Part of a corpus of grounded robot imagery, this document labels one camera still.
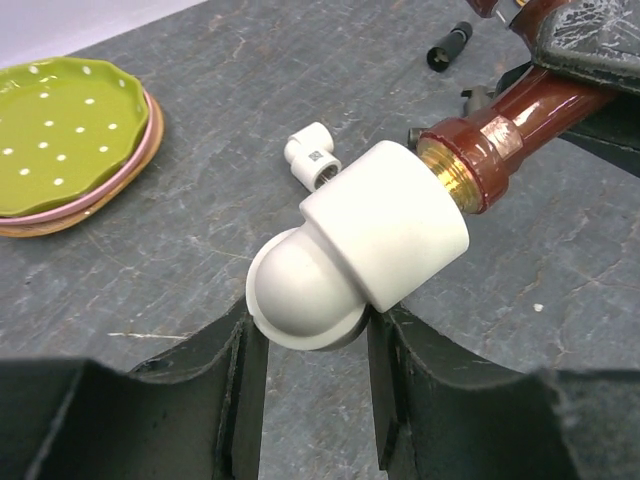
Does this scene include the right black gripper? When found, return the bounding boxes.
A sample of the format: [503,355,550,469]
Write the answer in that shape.
[532,1,639,178]

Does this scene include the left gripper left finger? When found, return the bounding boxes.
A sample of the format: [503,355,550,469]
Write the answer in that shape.
[1,304,268,479]

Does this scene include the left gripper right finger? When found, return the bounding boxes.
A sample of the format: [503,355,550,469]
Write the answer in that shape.
[367,306,639,479]

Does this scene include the white elbow pipe fitting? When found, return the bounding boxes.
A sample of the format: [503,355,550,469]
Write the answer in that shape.
[246,141,469,351]

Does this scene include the second white elbow fitting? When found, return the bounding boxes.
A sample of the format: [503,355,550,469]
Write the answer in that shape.
[284,122,342,193]

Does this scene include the bronze metal faucet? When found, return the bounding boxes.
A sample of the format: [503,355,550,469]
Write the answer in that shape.
[406,85,496,151]

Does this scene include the black cylindrical pipe piece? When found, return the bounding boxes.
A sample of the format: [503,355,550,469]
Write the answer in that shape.
[426,21,473,72]

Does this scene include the brown wooden plate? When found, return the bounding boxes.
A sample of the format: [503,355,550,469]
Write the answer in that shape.
[0,97,165,239]

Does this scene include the pink plate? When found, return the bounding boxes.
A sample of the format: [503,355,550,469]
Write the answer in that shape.
[1,90,164,226]

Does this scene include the green dotted plate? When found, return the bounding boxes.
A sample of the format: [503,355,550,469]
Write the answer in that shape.
[1,57,150,217]

